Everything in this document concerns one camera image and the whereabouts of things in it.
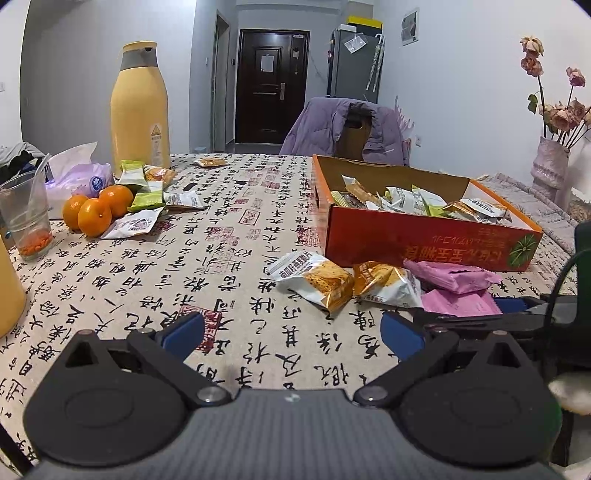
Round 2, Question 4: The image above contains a purple puffer jacket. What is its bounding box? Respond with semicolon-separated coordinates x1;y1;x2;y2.
280;97;414;166

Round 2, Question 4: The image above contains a pink snack packet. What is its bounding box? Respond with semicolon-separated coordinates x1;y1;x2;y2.
422;289;502;317
403;259;502;295

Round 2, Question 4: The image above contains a yellow box on fridge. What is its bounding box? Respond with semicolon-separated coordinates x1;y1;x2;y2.
346;15;383;29

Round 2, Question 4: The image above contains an orange tangerine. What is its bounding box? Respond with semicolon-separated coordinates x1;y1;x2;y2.
62;194;88;231
77;198;112;238
99;184;134;219

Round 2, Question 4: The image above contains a pink snack packet lower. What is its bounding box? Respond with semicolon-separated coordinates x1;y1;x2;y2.
422;289;502;317

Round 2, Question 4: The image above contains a dark entrance door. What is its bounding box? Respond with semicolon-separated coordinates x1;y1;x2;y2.
235;29;310;144

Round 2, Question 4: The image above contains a large yellow thermos bottle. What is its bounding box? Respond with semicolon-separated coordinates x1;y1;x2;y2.
110;40;170;176

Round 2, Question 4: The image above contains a small gold snack packet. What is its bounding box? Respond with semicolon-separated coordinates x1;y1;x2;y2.
195;157;228;169

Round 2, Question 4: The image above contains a pink ceramic vase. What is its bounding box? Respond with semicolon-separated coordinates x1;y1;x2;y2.
531;137;570;203

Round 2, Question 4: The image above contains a white cracker packet on table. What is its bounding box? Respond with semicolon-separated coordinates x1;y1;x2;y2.
266;250;355;313

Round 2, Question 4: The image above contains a calligraphy print tablecloth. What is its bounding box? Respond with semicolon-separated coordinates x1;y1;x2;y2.
0;151;578;476

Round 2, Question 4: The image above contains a purple tissue pack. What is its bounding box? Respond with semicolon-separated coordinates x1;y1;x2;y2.
45;142;113;220

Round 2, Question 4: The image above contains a clear plastic cup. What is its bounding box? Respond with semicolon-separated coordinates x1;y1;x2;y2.
1;171;53;260

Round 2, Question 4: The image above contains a pink snack packet upper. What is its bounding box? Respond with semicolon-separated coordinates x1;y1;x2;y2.
403;259;502;295

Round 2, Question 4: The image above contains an orange cardboard tray box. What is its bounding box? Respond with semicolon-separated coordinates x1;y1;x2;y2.
311;155;542;272

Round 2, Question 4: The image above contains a dried pink roses bouquet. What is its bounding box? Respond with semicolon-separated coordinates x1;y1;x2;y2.
520;36;590;152

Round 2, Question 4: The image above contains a gold cracker packet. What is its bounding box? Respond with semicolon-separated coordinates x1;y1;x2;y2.
353;261;423;309

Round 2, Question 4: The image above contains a wooden chair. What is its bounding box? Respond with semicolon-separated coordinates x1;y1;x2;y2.
335;110;372;161

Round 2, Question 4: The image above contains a grey refrigerator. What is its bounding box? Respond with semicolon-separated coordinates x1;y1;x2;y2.
327;24;386;103

